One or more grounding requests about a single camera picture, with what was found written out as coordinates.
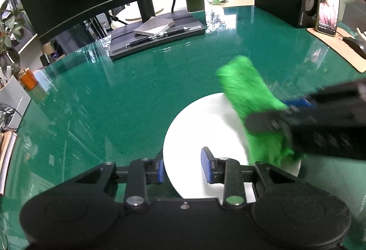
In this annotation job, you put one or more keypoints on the potted plant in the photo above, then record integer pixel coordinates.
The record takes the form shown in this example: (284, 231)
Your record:
(10, 27)

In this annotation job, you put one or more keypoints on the white plate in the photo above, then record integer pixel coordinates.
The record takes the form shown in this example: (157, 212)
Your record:
(200, 124)

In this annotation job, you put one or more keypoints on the dark grey monitor stand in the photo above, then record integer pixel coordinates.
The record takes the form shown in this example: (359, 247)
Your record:
(160, 38)

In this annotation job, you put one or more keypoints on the grey laptop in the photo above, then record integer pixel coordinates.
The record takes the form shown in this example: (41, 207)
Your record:
(15, 98)

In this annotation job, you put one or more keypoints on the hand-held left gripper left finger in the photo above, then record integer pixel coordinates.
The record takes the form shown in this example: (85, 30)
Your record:
(160, 171)

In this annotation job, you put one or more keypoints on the grey notebook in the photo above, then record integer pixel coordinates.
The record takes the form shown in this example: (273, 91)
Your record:
(154, 25)

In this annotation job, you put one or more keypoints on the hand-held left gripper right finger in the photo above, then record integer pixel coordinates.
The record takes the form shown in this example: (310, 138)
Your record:
(206, 165)

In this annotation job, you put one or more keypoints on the smartphone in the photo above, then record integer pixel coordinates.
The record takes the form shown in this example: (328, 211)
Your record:
(327, 10)

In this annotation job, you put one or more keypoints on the cork mat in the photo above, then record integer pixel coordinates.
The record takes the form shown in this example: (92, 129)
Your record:
(337, 44)

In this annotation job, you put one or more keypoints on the orange jar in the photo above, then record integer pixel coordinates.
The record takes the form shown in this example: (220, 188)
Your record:
(27, 80)

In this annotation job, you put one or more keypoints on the beige round base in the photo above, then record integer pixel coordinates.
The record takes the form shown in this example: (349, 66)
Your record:
(134, 14)

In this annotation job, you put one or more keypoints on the green fluffy cloth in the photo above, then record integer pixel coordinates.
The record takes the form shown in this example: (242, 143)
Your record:
(243, 81)

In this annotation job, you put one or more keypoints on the black pen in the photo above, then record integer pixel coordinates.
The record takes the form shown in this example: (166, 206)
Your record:
(141, 41)
(174, 31)

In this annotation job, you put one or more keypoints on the black computer mouse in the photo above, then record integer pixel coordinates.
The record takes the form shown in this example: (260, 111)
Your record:
(356, 45)

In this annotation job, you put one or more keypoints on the dark green post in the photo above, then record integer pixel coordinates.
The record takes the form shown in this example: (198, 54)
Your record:
(195, 0)

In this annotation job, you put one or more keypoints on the white teapot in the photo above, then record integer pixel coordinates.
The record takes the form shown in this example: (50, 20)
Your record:
(361, 33)

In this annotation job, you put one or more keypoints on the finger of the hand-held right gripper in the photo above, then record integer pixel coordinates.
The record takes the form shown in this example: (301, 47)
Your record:
(298, 103)
(266, 121)

